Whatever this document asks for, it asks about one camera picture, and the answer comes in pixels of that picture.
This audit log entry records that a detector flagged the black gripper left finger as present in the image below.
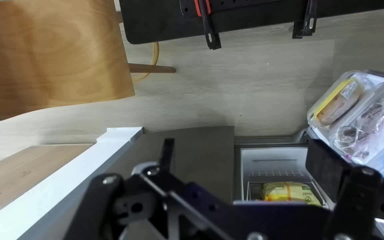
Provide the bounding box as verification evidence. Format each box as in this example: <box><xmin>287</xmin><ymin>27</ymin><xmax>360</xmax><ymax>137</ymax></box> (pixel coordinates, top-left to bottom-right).
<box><xmin>63</xmin><ymin>138</ymin><xmax>188</xmax><ymax>240</ymax></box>

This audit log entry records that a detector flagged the yellow food packet in freezer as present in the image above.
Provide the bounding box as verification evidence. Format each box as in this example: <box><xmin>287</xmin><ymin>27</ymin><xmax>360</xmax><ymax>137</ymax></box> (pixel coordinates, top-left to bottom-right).
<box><xmin>247</xmin><ymin>181</ymin><xmax>322</xmax><ymax>205</ymax></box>

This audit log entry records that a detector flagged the clear frozen food bag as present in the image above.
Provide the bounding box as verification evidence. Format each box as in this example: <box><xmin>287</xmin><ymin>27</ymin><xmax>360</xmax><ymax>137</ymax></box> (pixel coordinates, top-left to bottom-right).
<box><xmin>332</xmin><ymin>87</ymin><xmax>384</xmax><ymax>163</ymax></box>

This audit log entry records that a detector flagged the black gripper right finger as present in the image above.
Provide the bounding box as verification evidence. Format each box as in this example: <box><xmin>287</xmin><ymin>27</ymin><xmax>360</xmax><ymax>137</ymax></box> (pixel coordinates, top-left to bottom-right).
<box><xmin>306</xmin><ymin>139</ymin><xmax>384</xmax><ymax>240</ymax></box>

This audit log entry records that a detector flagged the orange black clamp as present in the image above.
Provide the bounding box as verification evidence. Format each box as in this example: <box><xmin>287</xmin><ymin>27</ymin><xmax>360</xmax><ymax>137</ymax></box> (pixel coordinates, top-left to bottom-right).
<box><xmin>194</xmin><ymin>0</ymin><xmax>222</xmax><ymax>49</ymax></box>

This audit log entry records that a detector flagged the yellow packaged food in door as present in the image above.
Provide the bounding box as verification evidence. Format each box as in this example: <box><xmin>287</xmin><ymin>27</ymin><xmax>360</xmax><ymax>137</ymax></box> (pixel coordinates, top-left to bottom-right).
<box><xmin>310</xmin><ymin>77</ymin><xmax>364</xmax><ymax>126</ymax></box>

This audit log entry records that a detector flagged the white open freezer door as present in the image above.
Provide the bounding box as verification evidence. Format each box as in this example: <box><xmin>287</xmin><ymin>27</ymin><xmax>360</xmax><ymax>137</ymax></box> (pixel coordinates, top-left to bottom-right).
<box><xmin>0</xmin><ymin>126</ymin><xmax>143</xmax><ymax>240</ymax></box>

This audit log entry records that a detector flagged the wooden chair seat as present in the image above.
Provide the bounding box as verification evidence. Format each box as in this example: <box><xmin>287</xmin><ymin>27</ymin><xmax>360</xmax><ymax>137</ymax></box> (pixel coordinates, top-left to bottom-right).
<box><xmin>0</xmin><ymin>0</ymin><xmax>135</xmax><ymax>119</ymax></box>

